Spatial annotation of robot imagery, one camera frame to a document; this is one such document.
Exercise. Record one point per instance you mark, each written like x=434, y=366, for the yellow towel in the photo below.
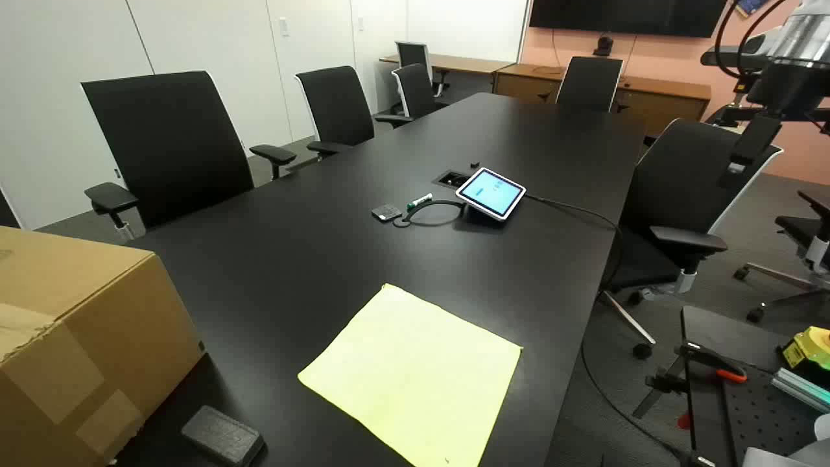
x=422, y=380

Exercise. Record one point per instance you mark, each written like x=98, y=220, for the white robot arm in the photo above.
x=783, y=72

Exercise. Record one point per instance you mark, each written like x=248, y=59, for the small black phone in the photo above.
x=387, y=213

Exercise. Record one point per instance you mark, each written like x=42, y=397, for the white tablet on stand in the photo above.
x=492, y=192

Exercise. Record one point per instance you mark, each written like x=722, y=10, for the far left black office chair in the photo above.
x=414, y=53

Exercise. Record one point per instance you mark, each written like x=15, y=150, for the head end black office chair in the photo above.
x=589, y=83

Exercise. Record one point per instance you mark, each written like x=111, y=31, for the near left black office chair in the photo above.
x=176, y=146

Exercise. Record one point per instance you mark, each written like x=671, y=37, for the wooden sideboard cabinet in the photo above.
x=646, y=101

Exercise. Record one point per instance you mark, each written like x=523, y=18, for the black foam block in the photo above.
x=225, y=436

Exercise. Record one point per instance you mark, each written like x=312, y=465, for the right side black office chair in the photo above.
x=683, y=185

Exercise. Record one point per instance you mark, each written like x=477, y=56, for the cardboard box on table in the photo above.
x=93, y=340

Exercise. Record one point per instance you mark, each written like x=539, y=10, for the black breadboard cart plate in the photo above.
x=739, y=390

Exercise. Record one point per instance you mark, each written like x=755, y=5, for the far right office chair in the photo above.
x=812, y=248

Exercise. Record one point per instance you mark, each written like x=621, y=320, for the table cable port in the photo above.
x=452, y=178

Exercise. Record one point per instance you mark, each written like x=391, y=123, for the orange handled pliers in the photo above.
x=722, y=366

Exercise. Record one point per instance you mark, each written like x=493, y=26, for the wall mounted black television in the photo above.
x=631, y=17

